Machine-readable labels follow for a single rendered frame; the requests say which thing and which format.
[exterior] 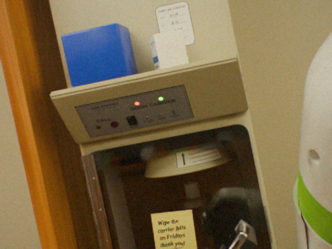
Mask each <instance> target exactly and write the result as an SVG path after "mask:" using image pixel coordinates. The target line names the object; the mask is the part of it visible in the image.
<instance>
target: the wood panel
mask: <svg viewBox="0 0 332 249"><path fill-rule="evenodd" d="M0 58H1V62H2V69H3V72H4V77H5V83H6V86H7V91H8V95H9V101H10V105H11V109H12V113H13V119H14V123H15V128H16V131H17V138H18V142H19V145H20V151H21V156H22V159H23V164H24V170H25V174H26V177H27V184H28V188H29V192H30V198H31V202H32V205H33V210H34V217H35V220H36V224H37V231H38V233H39V238H40V245H41V249H99V246H98V241H97V234H96V231H95V226H94V220H93V217H92V212H91V208H90V201H89V197H88V193H87V187H86V183H85V178H84V172H83V169H82V164H81V160H80V157H81V156H82V154H81V150H80V144H77V143H75V142H74V140H73V138H72V136H71V134H70V133H69V130H68V129H67V128H66V125H65V123H64V122H63V119H62V118H61V116H60V115H59V112H58V111H57V109H56V106H55V105H54V103H53V101H52V99H51V98H50V94H51V92H52V91H59V90H64V89H67V88H68V87H67V84H66V77H65V73H64V70H63V65H62V58H61V55H60V50H59V43H58V39H57V36H56V32H55V25H54V21H53V17H52V13H51V7H50V3H49V0H0Z"/></svg>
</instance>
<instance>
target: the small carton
mask: <svg viewBox="0 0 332 249"><path fill-rule="evenodd" d="M149 42H150V46H151V50H152V55H153V60H154V65H155V70H159V69H164V68H168V67H174V66H178V65H183V64H186V63H189V60H188V57H187V50H186V45H185V42H184V35H183V30H182V29H179V30H174V31H169V32H163V33H158V34H154V35H153V36H151V37H150V38H149Z"/></svg>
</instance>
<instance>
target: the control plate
mask: <svg viewBox="0 0 332 249"><path fill-rule="evenodd" d="M159 97H163V98H164V99H163V101H159V100H158V98H159ZM135 101H138V102H140V105H138V106H136V105H134V102H135ZM75 108H76V111H77V113H78V115H79V116H80V119H81V121H82V122H83V124H84V126H85V128H86V130H87V132H88V134H89V136H90V138H96V137H99V136H106V135H111V134H115V133H119V132H127V131H130V130H135V129H142V128H146V127H150V126H155V125H163V124H166V123H171V122H178V121H181V120H186V119H193V118H194V115H193V112H192V110H191V105H190V102H189V99H188V97H187V92H186V89H185V87H184V84H183V85H178V86H175V87H170V88H163V89H160V90H156V91H148V92H144V93H141V94H133V95H129V96H125V97H122V98H114V99H111V100H106V101H99V102H96V103H91V104H87V105H81V106H76V107H75ZM172 110H176V113H175V114H173V113H172V112H171V111H172ZM159 112H160V113H163V115H162V117H160V116H159V115H158V113H159ZM133 115H135V117H136V120H137V122H138V124H137V125H132V126H129V123H128V121H127V119H126V117H129V116H133ZM146 115H149V119H146V118H145V116H146ZM111 122H118V123H119V126H118V127H115V128H114V127H112V126H111ZM97 125H100V126H101V129H96V128H95V127H96V126H97Z"/></svg>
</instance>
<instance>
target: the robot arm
mask: <svg viewBox="0 0 332 249"><path fill-rule="evenodd" d="M293 202H294V206H295V214H296V224H297V232H298V249H332V32H331V33H330V35H329V36H328V37H327V39H326V40H325V41H324V43H323V44H322V45H321V47H320V48H319V50H318V52H317V53H316V54H315V57H314V58H313V60H312V63H311V66H310V67H309V70H308V75H307V78H306V81H305V87H304V101H303V106H302V117H301V128H300V144H299V165H298V178H297V180H296V182H295V184H294V188H293Z"/></svg>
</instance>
